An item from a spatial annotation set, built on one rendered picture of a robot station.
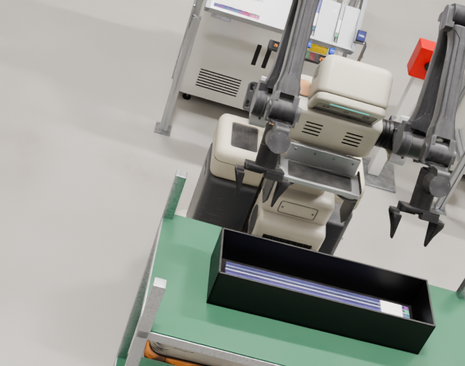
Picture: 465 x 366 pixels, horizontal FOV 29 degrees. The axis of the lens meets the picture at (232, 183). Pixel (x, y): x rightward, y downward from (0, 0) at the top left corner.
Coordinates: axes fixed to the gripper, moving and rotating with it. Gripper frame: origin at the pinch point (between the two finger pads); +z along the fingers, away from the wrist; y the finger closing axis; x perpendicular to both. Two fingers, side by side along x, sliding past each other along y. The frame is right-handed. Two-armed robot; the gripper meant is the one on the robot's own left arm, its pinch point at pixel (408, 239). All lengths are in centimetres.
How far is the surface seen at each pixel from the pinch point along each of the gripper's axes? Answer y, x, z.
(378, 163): 51, 215, 9
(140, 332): -66, -26, 33
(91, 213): -83, 146, 53
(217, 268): -50, -16, 16
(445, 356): 14.5, -13.4, 25.4
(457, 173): 85, 195, 1
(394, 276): -2.1, -4.2, 9.8
